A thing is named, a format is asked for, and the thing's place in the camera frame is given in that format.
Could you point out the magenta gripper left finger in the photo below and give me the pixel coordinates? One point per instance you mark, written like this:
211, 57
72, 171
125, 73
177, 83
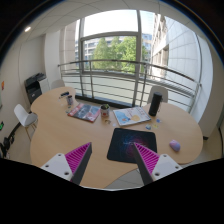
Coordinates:
70, 166

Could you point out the black galaxy mouse pad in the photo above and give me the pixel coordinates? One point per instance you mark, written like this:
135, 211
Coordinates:
122, 144

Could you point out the small blue token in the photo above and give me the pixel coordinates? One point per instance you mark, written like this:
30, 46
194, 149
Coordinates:
148, 127

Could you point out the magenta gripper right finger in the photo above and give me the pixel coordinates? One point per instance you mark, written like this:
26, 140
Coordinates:
153, 166

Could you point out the black cylindrical speaker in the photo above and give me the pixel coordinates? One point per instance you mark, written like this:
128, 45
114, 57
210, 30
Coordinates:
155, 103

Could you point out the small potted plant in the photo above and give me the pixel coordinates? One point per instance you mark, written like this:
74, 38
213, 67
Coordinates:
105, 109

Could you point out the white chair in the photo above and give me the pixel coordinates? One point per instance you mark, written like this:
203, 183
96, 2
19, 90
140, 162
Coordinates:
160, 89
26, 119
57, 84

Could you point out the white chair far right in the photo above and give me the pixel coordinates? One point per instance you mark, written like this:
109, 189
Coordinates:
160, 89

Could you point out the black office printer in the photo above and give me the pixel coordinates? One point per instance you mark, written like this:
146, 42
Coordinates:
32, 86

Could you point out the white chair far left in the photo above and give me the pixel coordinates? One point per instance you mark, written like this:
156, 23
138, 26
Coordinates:
57, 84

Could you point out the lilac computer mouse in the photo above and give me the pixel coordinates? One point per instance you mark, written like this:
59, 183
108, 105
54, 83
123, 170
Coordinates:
175, 145

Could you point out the red dark magazine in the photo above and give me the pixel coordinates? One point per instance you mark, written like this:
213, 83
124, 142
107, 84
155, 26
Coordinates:
85, 112

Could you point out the open blue picture book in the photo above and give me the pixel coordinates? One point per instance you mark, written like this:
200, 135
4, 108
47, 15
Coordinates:
131, 116

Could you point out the black stapler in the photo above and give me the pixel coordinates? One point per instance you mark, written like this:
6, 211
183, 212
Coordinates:
64, 94

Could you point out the glass jar with pens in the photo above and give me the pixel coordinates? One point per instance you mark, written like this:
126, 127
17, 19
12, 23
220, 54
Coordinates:
69, 100

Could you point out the metal balcony railing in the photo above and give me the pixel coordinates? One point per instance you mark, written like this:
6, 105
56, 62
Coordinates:
128, 83

